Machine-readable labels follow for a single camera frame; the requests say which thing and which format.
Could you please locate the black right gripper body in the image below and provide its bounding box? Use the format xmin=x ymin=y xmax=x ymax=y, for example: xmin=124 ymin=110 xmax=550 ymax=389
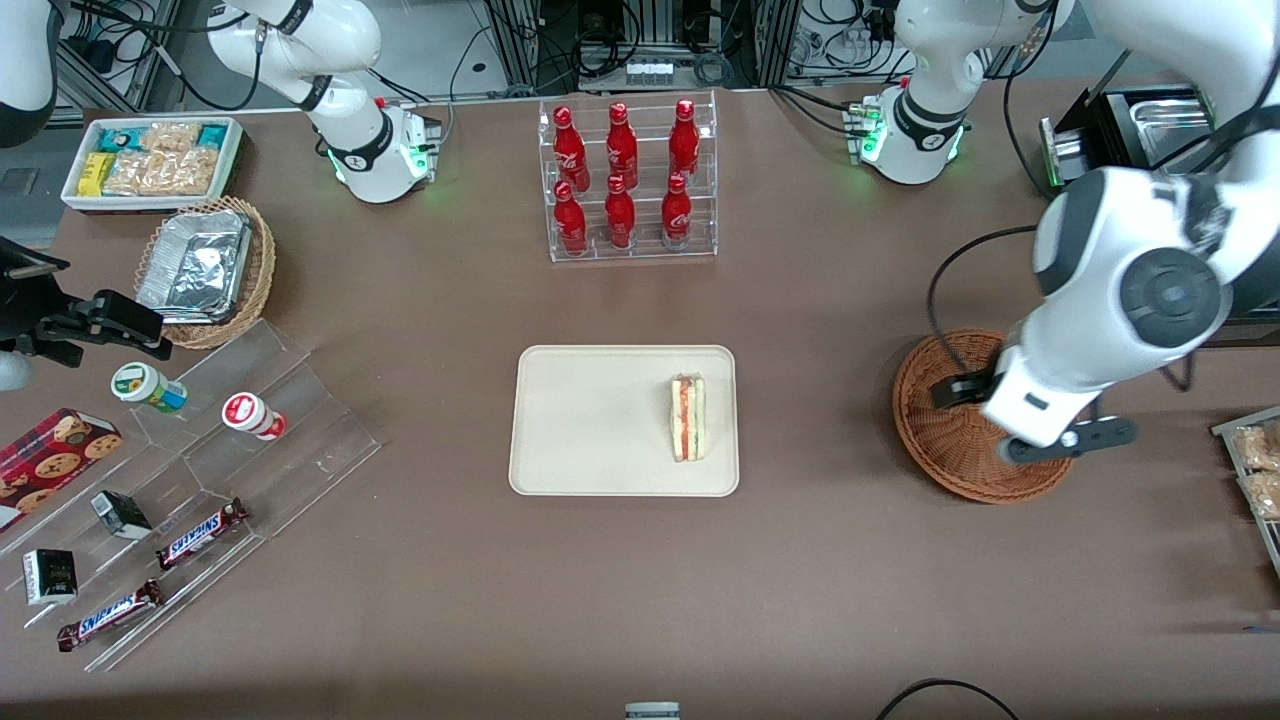
xmin=0 ymin=237 xmax=96 ymax=347

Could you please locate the triangular sandwich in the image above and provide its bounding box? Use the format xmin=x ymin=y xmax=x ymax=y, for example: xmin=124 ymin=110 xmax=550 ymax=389
xmin=668 ymin=373 xmax=708 ymax=464

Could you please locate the brown wicker basket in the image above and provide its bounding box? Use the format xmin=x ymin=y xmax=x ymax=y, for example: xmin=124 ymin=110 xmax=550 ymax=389
xmin=892 ymin=328 xmax=1082 ymax=505

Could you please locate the aluminium foil tray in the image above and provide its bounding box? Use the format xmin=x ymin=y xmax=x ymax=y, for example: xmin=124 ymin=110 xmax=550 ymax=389
xmin=136 ymin=209 xmax=254 ymax=325

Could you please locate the light wicker basket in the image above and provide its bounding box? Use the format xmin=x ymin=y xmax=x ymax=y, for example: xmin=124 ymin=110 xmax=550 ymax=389
xmin=134 ymin=196 xmax=277 ymax=351

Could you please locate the grey metal snack tray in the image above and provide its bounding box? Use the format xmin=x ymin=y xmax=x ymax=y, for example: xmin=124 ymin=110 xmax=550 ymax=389
xmin=1211 ymin=404 xmax=1280 ymax=581

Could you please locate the black sandwich press machine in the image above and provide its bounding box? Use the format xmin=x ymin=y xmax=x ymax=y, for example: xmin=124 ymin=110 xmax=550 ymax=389
xmin=1038 ymin=82 xmax=1280 ymax=348

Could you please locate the cream plastic tray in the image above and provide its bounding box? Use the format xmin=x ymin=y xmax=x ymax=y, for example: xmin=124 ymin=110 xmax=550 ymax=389
xmin=508 ymin=345 xmax=741 ymax=498

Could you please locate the green lid yogurt cup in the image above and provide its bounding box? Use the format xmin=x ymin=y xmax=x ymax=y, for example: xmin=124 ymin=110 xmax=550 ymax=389
xmin=110 ymin=362 xmax=189 ymax=415

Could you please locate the red cookie box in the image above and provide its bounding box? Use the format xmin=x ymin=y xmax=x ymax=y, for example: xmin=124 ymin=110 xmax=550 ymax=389
xmin=0 ymin=407 xmax=124 ymax=535

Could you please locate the clear bag of crackers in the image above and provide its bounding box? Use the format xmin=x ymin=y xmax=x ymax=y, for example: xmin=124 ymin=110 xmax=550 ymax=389
xmin=160 ymin=147 xmax=220 ymax=197
xmin=103 ymin=150 xmax=167 ymax=197
xmin=140 ymin=121 xmax=202 ymax=154

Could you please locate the red lid yogurt cup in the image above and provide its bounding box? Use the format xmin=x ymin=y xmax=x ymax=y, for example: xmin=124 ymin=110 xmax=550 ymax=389
xmin=221 ymin=392 xmax=289 ymax=443

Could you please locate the small black box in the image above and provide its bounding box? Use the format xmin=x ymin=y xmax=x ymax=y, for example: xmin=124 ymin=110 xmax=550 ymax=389
xmin=90 ymin=489 xmax=154 ymax=542
xmin=22 ymin=548 xmax=79 ymax=608

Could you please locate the white snack container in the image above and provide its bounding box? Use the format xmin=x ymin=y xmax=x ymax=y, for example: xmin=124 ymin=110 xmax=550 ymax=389
xmin=60 ymin=116 xmax=247 ymax=215

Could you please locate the clear acrylic stepped display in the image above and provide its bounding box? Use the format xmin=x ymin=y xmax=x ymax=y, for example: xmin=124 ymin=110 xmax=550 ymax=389
xmin=0 ymin=318 xmax=384 ymax=674

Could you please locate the snickers bar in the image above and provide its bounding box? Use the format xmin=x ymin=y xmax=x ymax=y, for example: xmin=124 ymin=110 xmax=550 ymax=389
xmin=56 ymin=578 xmax=167 ymax=653
xmin=155 ymin=497 xmax=251 ymax=572

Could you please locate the clear snack bag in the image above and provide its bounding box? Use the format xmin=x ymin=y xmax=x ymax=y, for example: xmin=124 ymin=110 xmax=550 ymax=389
xmin=1238 ymin=470 xmax=1280 ymax=522
xmin=1230 ymin=422 xmax=1280 ymax=473

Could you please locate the red cola bottle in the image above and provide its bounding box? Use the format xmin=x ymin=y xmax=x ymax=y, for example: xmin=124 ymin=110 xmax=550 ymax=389
xmin=660 ymin=173 xmax=694 ymax=250
xmin=668 ymin=98 xmax=701 ymax=183
xmin=606 ymin=102 xmax=640 ymax=191
xmin=553 ymin=180 xmax=589 ymax=257
xmin=553 ymin=107 xmax=590 ymax=193
xmin=604 ymin=175 xmax=638 ymax=250

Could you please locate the clear acrylic bottle rack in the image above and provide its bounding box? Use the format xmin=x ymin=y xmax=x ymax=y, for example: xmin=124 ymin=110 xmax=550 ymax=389
xmin=538 ymin=90 xmax=719 ymax=265

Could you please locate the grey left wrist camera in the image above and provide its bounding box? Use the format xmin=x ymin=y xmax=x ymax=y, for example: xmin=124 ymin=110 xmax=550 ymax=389
xmin=1000 ymin=417 xmax=1140 ymax=468

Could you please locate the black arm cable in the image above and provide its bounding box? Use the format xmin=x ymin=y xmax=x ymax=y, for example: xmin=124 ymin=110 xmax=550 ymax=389
xmin=927 ymin=0 xmax=1206 ymax=397

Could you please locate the black table cable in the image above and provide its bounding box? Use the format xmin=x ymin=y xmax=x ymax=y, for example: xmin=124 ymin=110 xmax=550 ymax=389
xmin=876 ymin=677 xmax=1022 ymax=720

